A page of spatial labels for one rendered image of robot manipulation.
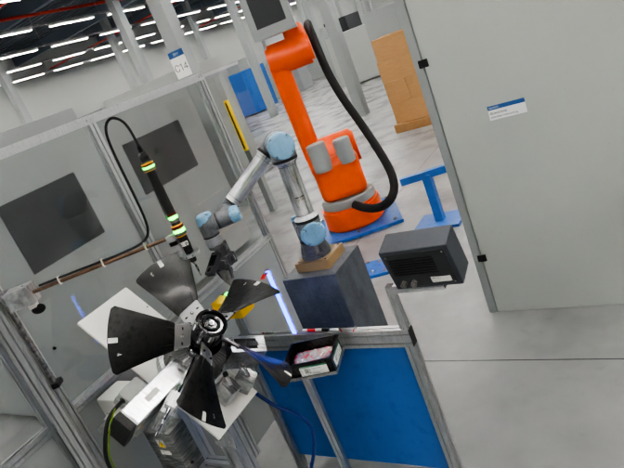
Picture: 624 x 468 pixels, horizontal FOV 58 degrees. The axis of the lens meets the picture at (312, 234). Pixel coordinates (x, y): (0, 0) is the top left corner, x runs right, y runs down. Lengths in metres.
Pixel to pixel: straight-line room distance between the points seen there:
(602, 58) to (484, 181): 0.88
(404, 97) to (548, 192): 6.74
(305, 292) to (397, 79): 7.51
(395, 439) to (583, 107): 1.91
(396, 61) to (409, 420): 7.90
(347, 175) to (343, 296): 3.34
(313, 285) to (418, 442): 0.84
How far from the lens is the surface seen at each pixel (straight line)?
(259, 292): 2.28
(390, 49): 9.93
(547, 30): 3.20
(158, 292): 2.23
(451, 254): 1.98
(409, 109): 9.99
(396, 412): 2.61
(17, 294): 2.27
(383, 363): 2.44
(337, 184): 5.91
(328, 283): 2.66
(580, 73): 3.23
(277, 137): 2.45
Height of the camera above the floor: 2.00
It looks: 18 degrees down
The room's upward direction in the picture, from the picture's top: 22 degrees counter-clockwise
